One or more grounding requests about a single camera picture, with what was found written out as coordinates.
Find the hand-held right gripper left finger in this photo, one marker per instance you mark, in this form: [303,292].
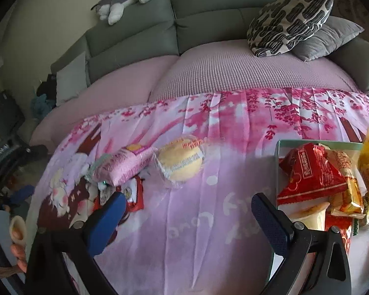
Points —
[107,221]

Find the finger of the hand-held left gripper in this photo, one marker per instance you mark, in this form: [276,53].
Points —
[21,195]

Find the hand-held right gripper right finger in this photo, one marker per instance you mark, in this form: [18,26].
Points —
[269,221]

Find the cream pastry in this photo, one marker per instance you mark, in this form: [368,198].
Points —
[313,218]

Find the teal cardboard box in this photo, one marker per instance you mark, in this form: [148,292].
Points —
[276,267]

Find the red triangular snack packet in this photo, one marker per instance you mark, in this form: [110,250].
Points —
[310,175]

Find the red gold-patterned snack packet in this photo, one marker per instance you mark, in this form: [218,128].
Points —
[341,221]

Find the cream and orange snack packet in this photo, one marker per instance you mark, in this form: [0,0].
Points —
[347,196]

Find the person's left hand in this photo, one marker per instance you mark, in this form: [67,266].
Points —
[20,256]

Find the brown and white snack packet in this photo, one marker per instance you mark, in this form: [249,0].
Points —
[135,196]

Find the small pale green snack packet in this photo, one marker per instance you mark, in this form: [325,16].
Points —
[93,172]

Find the pink snack packet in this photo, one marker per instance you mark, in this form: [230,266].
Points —
[123,166]

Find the printed pink cartoon blanket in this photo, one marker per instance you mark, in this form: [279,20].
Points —
[203,221]

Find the black bag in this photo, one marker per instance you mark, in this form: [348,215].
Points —
[4,116]

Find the round yellow cake clear wrapper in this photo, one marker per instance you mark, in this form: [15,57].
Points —
[180,159]

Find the dark clothing pile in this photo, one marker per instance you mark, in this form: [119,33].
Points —
[44,98]

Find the pink sofa cover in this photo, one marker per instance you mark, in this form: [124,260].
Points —
[218,70]

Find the grey sofa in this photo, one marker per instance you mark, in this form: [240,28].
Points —
[141,37]

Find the grey pillow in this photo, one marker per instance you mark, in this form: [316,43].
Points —
[332,40]

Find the black and white patterned pillow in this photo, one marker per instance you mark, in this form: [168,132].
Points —
[289,21]

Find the grey and white plush toy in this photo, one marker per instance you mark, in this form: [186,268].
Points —
[123,1]

